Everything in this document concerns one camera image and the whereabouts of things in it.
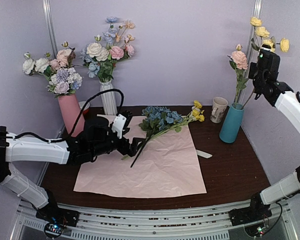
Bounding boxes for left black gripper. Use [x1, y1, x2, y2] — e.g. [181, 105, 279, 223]
[90, 126, 146, 158]

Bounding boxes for pink peony stem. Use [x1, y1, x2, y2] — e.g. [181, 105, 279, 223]
[228, 43, 248, 107]

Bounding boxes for blue hydrangea stem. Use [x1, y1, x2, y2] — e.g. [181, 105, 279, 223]
[130, 106, 186, 168]

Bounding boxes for cream yellow rose stem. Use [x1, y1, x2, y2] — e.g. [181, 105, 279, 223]
[247, 16, 290, 106]

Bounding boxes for pink wrapping paper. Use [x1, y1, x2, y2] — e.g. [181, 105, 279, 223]
[73, 125, 207, 199]

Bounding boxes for cream printed ribbon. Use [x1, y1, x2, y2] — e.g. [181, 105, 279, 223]
[196, 150, 213, 159]

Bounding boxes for small yellow flower stem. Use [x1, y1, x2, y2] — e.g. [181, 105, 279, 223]
[151, 100, 205, 140]

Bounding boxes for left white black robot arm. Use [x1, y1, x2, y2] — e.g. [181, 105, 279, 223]
[0, 114, 146, 228]

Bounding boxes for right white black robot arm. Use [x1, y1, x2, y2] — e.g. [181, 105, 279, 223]
[228, 44, 300, 226]

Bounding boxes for white ribbed vase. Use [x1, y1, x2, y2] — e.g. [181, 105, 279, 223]
[99, 80, 117, 116]

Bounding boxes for teal vase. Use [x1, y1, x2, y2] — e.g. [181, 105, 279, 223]
[219, 103, 244, 144]

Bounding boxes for pink vase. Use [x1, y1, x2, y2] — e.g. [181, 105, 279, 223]
[57, 94, 85, 137]

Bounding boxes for pastel flowers in white vase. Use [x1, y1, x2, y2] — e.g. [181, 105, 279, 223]
[81, 16, 136, 83]

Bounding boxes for pastel flowers in pink vase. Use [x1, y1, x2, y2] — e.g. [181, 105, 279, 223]
[22, 41, 83, 98]

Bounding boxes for cream floral mug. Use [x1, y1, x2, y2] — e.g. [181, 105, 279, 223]
[210, 96, 228, 124]

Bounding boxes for red white bowl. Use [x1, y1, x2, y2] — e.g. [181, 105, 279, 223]
[78, 101, 90, 115]

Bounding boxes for left round status board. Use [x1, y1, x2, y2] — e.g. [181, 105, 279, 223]
[43, 223, 67, 239]

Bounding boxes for round status board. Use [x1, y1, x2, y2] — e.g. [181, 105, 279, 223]
[244, 220, 273, 238]
[43, 223, 67, 239]

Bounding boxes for right round status board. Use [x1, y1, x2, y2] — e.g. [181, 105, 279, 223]
[244, 220, 273, 238]

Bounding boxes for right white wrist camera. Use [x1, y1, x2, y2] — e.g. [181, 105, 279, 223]
[260, 44, 272, 52]

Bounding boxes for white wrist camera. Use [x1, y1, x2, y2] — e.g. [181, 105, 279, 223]
[111, 110, 133, 139]
[260, 44, 272, 52]

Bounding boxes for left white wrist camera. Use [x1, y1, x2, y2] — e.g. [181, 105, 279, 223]
[111, 110, 133, 139]

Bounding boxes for left black cable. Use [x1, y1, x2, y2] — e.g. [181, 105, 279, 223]
[4, 88, 125, 145]

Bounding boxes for right aluminium post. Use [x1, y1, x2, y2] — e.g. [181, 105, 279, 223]
[234, 0, 263, 104]

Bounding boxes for aluminium post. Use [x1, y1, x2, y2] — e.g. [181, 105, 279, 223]
[42, 0, 58, 57]
[234, 0, 263, 104]

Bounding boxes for aluminium rail base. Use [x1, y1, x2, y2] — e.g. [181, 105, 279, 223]
[9, 196, 300, 240]

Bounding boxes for left aluminium post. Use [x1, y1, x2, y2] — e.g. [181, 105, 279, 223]
[42, 0, 58, 57]

